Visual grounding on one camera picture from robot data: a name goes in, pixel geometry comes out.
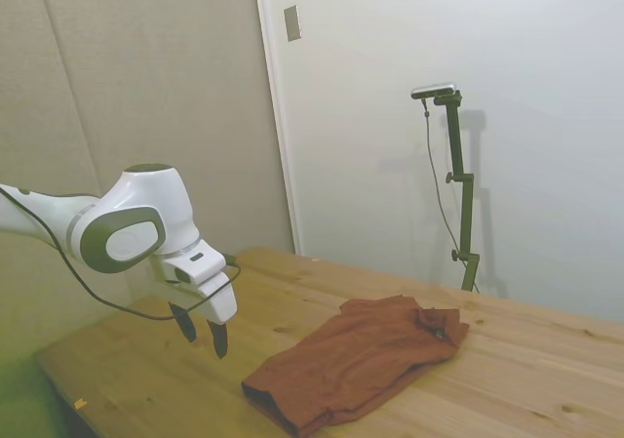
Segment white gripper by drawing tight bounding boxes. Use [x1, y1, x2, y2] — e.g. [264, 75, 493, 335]
[150, 257, 239, 360]

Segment rust orange shorts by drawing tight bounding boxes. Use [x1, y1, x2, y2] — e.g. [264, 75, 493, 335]
[240, 296, 471, 433]

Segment white door frame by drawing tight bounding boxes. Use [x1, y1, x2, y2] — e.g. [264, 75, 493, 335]
[252, 0, 304, 257]

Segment dark green camera stand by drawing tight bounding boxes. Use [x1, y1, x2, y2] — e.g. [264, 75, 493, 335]
[432, 91, 482, 293]

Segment grey wall switch plate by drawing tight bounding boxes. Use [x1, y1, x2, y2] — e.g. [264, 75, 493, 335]
[284, 4, 303, 43]

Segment silver stand-mounted camera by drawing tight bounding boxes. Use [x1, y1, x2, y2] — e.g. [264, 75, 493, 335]
[410, 81, 459, 100]

